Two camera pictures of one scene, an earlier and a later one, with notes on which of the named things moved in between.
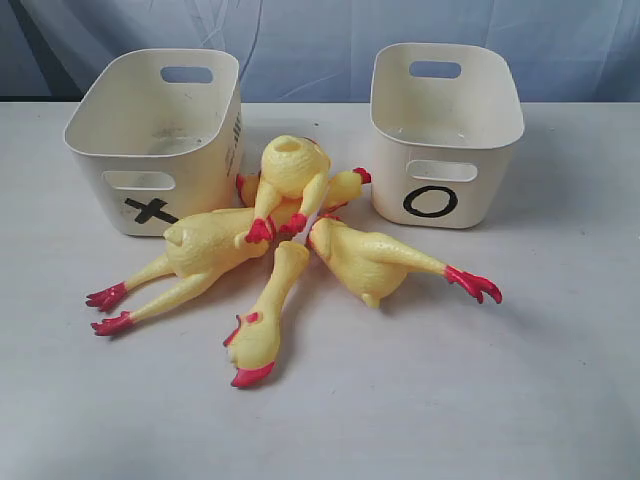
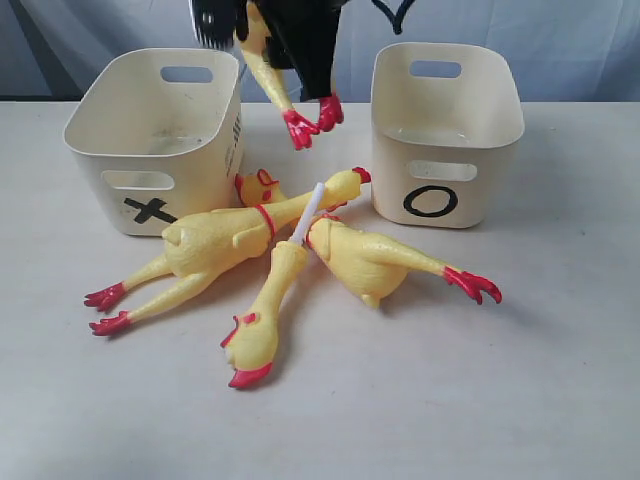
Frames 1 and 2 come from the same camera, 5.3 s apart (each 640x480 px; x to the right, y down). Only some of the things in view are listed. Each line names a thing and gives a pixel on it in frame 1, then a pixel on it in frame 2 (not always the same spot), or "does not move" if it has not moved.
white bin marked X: [156, 135] does not move
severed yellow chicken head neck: [253, 345] does not move
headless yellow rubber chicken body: [292, 166] -> [253, 44]
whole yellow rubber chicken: [367, 265] does not move
